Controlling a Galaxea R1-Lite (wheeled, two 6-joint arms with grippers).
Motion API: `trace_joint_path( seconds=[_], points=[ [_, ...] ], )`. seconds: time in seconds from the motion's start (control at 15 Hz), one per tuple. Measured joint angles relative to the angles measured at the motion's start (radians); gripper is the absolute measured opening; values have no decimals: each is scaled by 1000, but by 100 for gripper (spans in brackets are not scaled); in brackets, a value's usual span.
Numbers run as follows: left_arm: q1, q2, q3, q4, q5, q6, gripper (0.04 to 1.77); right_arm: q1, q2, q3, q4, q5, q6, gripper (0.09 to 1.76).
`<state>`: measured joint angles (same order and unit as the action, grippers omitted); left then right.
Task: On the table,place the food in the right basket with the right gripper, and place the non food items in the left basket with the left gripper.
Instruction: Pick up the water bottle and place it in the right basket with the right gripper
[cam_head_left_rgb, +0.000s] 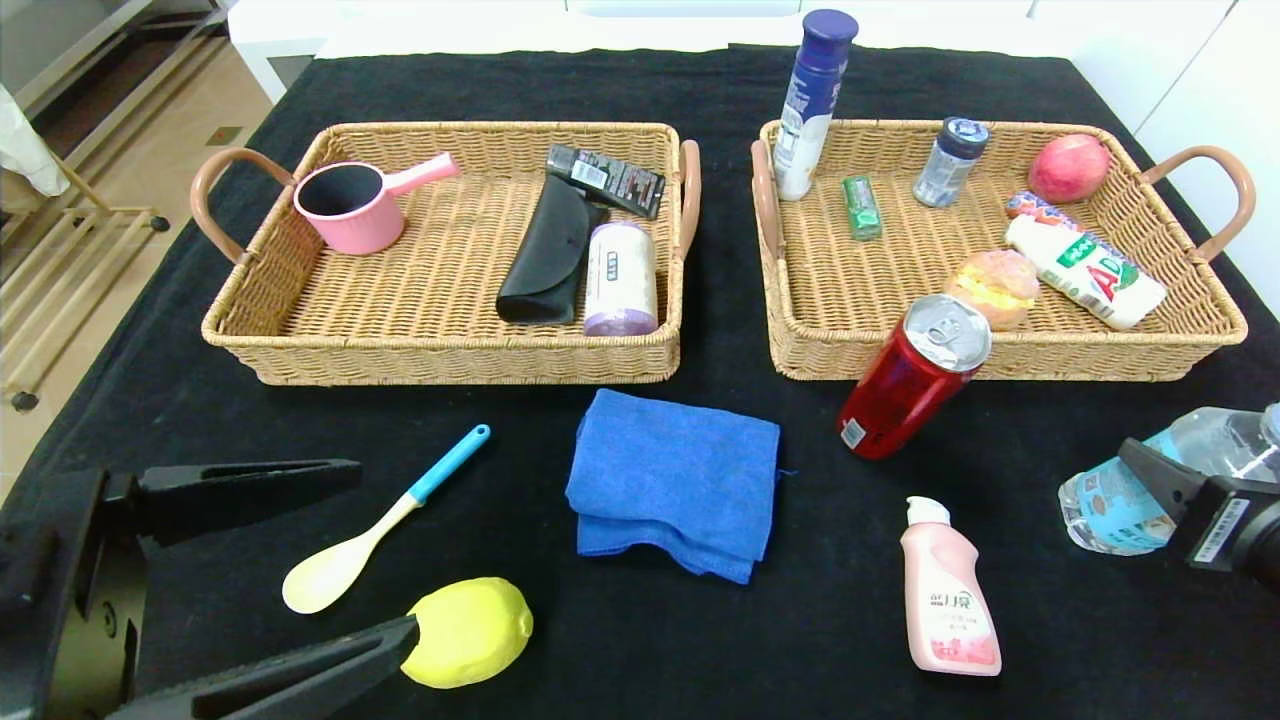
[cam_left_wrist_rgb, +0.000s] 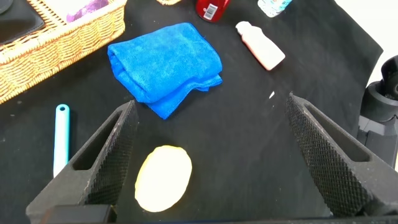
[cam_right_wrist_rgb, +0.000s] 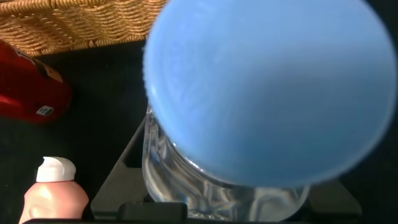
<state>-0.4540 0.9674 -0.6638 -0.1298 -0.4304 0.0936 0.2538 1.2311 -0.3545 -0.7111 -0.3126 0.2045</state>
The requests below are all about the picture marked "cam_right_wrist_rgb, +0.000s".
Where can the pink lotion bottle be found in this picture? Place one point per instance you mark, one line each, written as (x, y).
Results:
(53, 199)

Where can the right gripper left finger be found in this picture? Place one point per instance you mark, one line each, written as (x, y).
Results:
(121, 183)

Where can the black table cloth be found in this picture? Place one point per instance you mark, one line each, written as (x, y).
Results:
(105, 93)

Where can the red soda can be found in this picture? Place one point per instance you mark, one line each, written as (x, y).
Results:
(28, 90)

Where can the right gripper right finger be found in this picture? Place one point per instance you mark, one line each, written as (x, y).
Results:
(335, 202)

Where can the wicker basket holding food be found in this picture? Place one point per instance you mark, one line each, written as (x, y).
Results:
(62, 25)

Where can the water bottle blue cap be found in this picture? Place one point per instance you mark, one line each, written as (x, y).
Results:
(264, 93)

